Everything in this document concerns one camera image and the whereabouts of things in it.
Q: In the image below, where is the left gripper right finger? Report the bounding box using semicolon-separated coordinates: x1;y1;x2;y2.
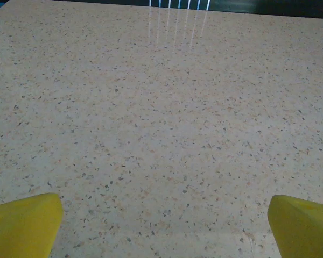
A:
267;194;323;258

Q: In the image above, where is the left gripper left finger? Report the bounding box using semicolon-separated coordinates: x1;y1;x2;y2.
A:
0;192;64;258

